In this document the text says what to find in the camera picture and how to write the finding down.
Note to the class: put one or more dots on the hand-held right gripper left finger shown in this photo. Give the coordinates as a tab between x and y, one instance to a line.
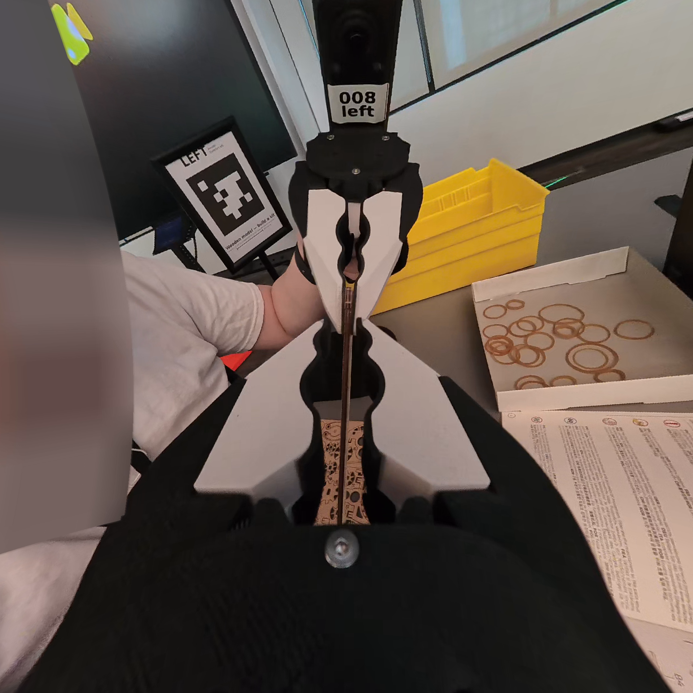
260	433

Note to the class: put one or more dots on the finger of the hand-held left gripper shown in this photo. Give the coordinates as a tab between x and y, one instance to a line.
322	243
387	238

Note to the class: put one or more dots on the dark monitor screen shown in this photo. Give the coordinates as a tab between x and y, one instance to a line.
178	81

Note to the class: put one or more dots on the pile of rubber bands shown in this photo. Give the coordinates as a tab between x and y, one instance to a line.
498	345

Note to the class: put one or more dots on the black framed tag sign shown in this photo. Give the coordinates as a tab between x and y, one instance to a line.
227	200

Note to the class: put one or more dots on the red plastic piece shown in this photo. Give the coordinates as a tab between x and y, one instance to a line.
235	360

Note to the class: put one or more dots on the person's left forearm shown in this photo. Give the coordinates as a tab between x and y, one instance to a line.
287	314

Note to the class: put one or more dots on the large wooden model parts sheet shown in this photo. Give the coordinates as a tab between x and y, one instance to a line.
354	476

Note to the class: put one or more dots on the white cardboard tray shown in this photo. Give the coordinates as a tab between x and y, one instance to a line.
666	303

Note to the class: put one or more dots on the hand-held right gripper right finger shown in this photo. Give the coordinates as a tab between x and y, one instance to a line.
427	427

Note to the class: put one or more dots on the small wooden model parts sheet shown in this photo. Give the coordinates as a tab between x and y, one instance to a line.
344	406

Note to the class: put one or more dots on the printed paper instruction sheet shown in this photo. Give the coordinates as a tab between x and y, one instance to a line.
612	514

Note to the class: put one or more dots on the yellow plastic bin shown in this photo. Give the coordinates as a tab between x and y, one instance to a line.
476	238

